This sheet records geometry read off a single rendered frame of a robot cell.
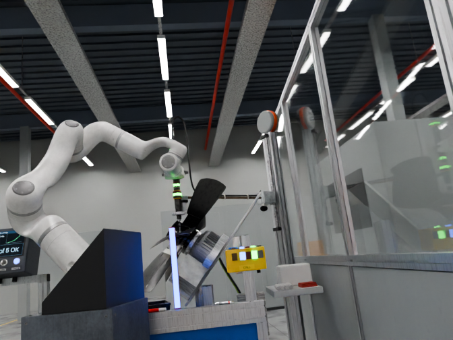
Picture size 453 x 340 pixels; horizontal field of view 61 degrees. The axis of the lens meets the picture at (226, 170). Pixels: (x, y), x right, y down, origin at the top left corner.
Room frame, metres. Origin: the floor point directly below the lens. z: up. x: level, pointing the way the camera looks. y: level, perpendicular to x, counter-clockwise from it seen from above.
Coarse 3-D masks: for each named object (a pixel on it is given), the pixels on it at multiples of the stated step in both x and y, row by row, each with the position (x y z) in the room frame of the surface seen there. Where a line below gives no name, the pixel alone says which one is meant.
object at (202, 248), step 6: (204, 234) 2.04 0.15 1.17; (210, 234) 2.04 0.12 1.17; (216, 234) 2.09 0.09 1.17; (198, 240) 2.01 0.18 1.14; (204, 240) 2.00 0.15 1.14; (210, 240) 2.03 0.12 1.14; (216, 240) 2.03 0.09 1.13; (198, 246) 2.01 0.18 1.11; (204, 246) 2.01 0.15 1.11; (210, 246) 2.01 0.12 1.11; (192, 252) 2.01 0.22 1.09; (198, 252) 2.00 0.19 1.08; (204, 252) 2.00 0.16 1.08; (198, 258) 2.00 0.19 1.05; (204, 258) 2.00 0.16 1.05
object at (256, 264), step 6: (228, 252) 1.60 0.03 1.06; (234, 252) 1.60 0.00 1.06; (264, 252) 1.61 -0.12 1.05; (228, 258) 1.60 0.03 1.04; (258, 258) 1.61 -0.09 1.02; (264, 258) 1.61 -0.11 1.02; (228, 264) 1.60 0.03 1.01; (234, 264) 1.60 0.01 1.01; (240, 264) 1.60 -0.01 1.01; (246, 264) 1.60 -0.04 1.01; (252, 264) 1.61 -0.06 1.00; (258, 264) 1.61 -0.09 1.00; (264, 264) 1.61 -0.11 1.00; (228, 270) 1.60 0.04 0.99; (234, 270) 1.60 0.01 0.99; (240, 270) 1.60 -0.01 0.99; (246, 270) 1.61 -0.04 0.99; (252, 270) 1.61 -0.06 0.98; (258, 270) 1.65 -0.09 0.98
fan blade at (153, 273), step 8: (160, 256) 2.06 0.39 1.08; (168, 256) 2.04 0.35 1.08; (152, 264) 2.06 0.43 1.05; (160, 264) 2.02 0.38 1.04; (168, 264) 2.00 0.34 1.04; (144, 272) 2.07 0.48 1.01; (152, 272) 2.01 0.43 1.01; (160, 272) 1.98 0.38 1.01; (144, 280) 2.01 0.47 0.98; (152, 280) 1.97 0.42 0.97; (144, 288) 1.96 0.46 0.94; (152, 288) 1.92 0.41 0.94
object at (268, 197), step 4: (264, 192) 2.33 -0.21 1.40; (268, 192) 2.35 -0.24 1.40; (272, 192) 2.37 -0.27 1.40; (260, 196) 2.35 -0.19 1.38; (264, 196) 2.32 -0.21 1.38; (268, 196) 2.34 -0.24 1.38; (272, 196) 2.36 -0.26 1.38; (260, 200) 2.35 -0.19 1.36; (264, 200) 2.32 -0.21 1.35; (268, 200) 2.34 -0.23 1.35; (272, 200) 2.36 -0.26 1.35; (272, 204) 2.41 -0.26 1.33
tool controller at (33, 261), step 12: (12, 228) 1.59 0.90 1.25; (0, 240) 1.57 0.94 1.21; (12, 240) 1.57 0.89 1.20; (24, 240) 1.57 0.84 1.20; (0, 252) 1.56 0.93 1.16; (12, 252) 1.56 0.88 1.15; (24, 252) 1.56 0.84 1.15; (36, 252) 1.64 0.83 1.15; (0, 264) 1.55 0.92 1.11; (12, 264) 1.55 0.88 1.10; (24, 264) 1.55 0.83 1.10; (36, 264) 1.64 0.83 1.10; (0, 276) 1.56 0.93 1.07; (12, 276) 1.58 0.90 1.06; (24, 276) 1.60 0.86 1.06
